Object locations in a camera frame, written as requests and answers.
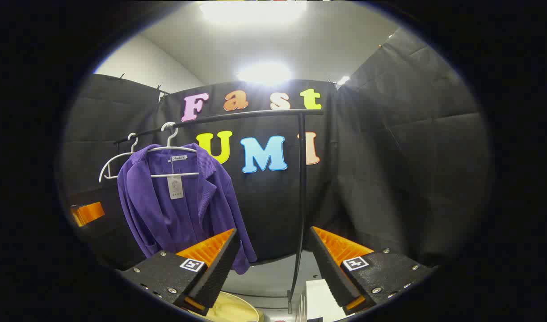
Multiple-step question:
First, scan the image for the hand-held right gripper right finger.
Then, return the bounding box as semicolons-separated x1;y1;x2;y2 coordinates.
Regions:
307;226;435;316

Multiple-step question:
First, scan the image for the black metal clothes rack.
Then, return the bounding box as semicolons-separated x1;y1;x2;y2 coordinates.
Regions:
113;109;324;314

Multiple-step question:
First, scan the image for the white cabinet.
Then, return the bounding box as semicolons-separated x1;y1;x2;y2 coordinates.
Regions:
306;279;343;322

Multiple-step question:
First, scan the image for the large ceiling light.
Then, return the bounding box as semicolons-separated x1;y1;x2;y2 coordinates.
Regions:
200;0;308;24

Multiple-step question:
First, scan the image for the bright ceiling lamp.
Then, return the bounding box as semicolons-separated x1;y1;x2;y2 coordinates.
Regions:
237;63;293;86

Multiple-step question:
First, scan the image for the purple knit jacket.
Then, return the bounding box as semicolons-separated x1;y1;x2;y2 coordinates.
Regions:
117;143;258;275

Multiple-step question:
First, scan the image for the white plastic hanger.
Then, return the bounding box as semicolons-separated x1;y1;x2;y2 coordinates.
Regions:
98;132;140;183
146;122;199;178

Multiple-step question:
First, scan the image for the beige round laundry hamper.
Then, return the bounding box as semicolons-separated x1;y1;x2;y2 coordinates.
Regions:
202;290;261;322

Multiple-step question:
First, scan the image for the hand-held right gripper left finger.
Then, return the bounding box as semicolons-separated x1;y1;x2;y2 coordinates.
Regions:
121;228;242;317

